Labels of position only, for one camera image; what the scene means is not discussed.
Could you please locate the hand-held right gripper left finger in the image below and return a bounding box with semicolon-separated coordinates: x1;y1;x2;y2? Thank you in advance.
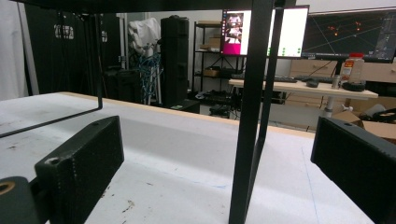
34;115;125;224

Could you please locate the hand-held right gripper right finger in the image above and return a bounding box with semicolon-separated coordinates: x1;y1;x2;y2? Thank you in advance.
310;116;396;224

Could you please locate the cardboard box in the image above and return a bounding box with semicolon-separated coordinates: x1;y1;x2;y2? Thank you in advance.
330;110;396;145

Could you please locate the black round object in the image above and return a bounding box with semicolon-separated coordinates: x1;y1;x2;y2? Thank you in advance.
341;80;367;92

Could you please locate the plastic jar with red lid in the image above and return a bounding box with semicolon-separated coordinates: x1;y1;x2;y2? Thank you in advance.
340;52;365;84

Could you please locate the wooden desk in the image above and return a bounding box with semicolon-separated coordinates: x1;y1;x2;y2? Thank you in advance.
228;78;379;118

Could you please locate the black keyboard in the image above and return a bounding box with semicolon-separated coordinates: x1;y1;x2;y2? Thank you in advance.
231;73;299;84

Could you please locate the black curtain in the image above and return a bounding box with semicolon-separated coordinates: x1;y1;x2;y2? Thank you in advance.
23;3;121;97

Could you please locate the monitor with dark screen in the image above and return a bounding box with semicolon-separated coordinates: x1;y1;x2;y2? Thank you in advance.
301;8;396;63

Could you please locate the tall black case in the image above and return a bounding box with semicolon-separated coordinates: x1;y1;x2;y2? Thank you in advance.
160;14;190;108

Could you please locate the white cloth bundle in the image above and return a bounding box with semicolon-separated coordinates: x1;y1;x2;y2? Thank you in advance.
128;17;162;56

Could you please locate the black metal shelf rack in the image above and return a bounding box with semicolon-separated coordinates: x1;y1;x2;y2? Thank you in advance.
191;20;247;104

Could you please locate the monitor with pink window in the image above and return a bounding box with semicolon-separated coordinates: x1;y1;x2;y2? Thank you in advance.
220;5;310;60

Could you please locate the blue cable bundle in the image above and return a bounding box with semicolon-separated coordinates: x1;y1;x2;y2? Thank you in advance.
136;50;164;105

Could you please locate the black metal frame stand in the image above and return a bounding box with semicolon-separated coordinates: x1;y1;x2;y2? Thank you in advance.
0;0;297;224

